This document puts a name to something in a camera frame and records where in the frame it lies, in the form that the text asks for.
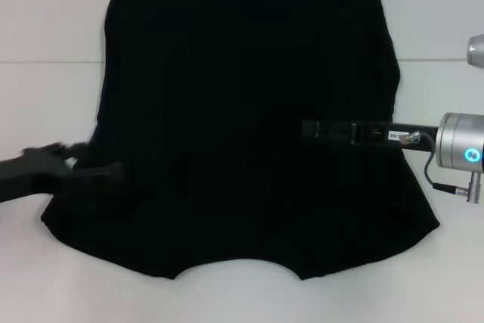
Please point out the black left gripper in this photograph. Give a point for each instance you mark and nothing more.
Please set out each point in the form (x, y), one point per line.
(30, 175)

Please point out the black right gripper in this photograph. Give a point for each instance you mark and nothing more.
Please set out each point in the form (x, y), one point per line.
(393, 134)

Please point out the black t-shirt with FREE print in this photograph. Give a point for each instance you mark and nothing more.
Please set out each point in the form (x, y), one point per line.
(234, 73)

